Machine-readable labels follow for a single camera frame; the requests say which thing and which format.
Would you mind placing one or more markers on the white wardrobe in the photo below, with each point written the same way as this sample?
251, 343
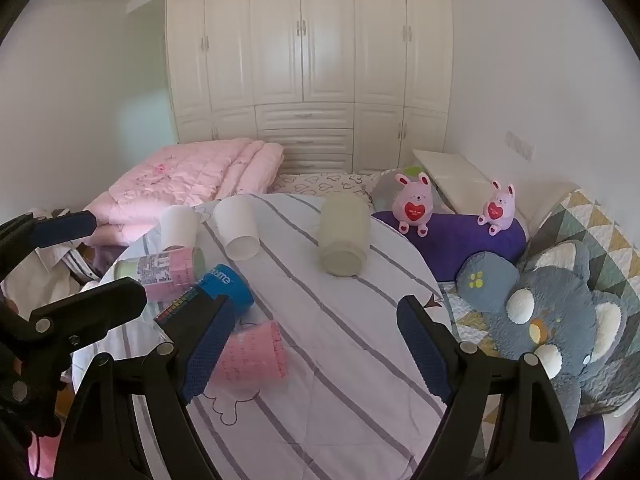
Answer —
310, 60

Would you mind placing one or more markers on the wall sockets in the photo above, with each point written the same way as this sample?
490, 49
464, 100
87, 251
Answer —
520, 146

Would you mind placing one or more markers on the white bedside box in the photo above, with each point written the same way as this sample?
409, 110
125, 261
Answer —
450, 170

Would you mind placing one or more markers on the grey plush animal cushion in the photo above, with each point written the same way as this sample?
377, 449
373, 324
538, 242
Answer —
570, 310

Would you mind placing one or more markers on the white cup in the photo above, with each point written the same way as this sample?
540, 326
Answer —
177, 227
239, 232

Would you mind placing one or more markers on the blue-grey paw cushion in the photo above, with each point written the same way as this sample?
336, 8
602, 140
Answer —
487, 280

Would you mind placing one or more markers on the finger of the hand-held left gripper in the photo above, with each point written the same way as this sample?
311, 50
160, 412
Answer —
65, 228
95, 302

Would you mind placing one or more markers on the purple cushion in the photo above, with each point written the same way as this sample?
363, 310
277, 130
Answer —
592, 442

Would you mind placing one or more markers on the purple bolster pillow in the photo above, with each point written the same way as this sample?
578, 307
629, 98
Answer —
450, 247

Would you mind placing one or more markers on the large pink bunny toy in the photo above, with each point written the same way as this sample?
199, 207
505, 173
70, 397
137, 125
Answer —
412, 205

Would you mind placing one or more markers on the heart print bed sheet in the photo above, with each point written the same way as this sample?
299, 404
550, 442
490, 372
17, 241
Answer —
320, 182

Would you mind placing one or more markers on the pink translucent cup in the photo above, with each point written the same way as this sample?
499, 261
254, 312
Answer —
255, 355

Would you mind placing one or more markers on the blue cup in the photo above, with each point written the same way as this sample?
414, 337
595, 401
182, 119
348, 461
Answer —
227, 285

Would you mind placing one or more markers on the pink quilt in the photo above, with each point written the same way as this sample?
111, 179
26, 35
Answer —
200, 170

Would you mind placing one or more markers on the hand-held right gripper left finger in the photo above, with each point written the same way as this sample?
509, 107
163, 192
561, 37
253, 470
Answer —
202, 355

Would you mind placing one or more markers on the pink labelled bottle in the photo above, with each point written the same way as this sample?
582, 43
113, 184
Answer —
160, 271

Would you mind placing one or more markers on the frosted translucent cup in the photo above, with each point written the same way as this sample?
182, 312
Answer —
344, 237

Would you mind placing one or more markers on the white striped shirt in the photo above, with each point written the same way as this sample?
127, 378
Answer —
47, 265

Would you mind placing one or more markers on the small pink bunny toy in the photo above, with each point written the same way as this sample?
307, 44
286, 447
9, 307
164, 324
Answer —
497, 210

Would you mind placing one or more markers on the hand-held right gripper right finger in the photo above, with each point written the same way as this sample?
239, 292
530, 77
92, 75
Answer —
425, 355

